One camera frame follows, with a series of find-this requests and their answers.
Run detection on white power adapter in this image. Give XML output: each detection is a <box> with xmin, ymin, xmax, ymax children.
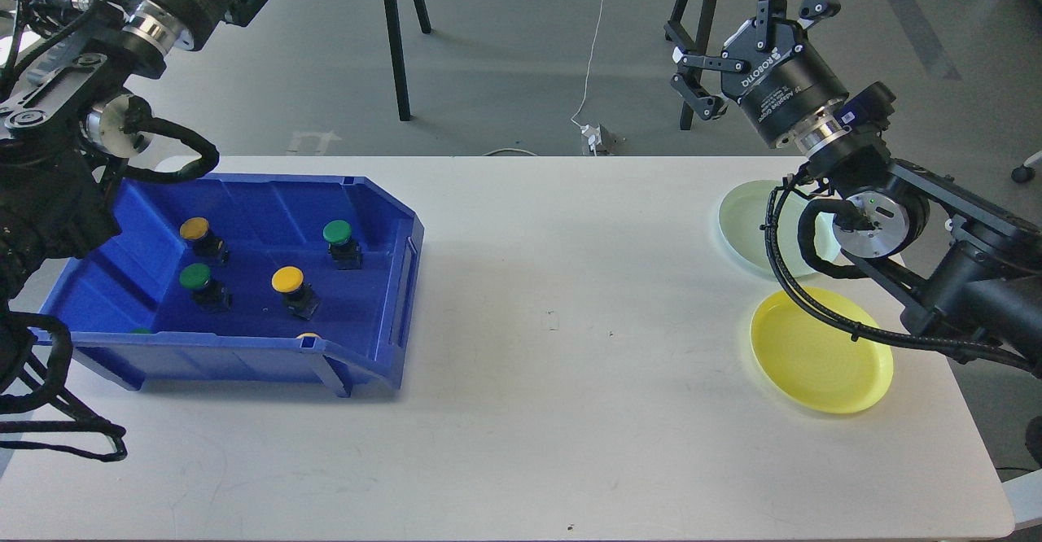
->
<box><xmin>580</xmin><ymin>125</ymin><xmax>619</xmax><ymax>156</ymax></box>

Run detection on left black tripod legs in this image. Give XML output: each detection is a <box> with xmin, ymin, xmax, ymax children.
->
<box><xmin>377</xmin><ymin>0</ymin><xmax>433</xmax><ymax>123</ymax></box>

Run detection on black tripod legs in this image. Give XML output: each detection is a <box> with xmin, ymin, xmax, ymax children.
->
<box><xmin>664</xmin><ymin>0</ymin><xmax>728</xmax><ymax>131</ymax></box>
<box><xmin>377</xmin><ymin>0</ymin><xmax>433</xmax><ymax>123</ymax></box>

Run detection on right black tripod legs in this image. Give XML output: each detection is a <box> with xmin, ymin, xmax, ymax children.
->
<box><xmin>664</xmin><ymin>0</ymin><xmax>728</xmax><ymax>131</ymax></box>

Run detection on chair caster wheel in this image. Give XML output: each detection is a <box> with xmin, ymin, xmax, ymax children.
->
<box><xmin>1011</xmin><ymin>150</ymin><xmax>1042</xmax><ymax>184</ymax></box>

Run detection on pale green plate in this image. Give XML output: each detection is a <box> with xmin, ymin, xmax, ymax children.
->
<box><xmin>717</xmin><ymin>180</ymin><xmax>840</xmax><ymax>278</ymax></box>

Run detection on yellow plate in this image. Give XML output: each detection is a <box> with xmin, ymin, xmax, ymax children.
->
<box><xmin>749</xmin><ymin>291</ymin><xmax>895</xmax><ymax>415</ymax></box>

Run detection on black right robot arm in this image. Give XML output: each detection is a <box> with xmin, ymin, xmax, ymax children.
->
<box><xmin>663</xmin><ymin>0</ymin><xmax>1040</xmax><ymax>378</ymax></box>

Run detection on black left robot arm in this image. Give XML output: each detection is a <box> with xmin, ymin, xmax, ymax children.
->
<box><xmin>1</xmin><ymin>0</ymin><xmax>269</xmax><ymax>463</ymax></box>

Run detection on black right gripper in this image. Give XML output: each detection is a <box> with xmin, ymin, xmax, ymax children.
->
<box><xmin>664</xmin><ymin>0</ymin><xmax>847</xmax><ymax>150</ymax></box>

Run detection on white power cable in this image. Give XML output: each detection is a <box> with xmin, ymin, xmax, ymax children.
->
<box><xmin>571</xmin><ymin>0</ymin><xmax>614</xmax><ymax>129</ymax></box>

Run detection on blue plastic storage bin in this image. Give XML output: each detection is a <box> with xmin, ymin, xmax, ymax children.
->
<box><xmin>42</xmin><ymin>174</ymin><xmax>424</xmax><ymax>397</ymax></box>

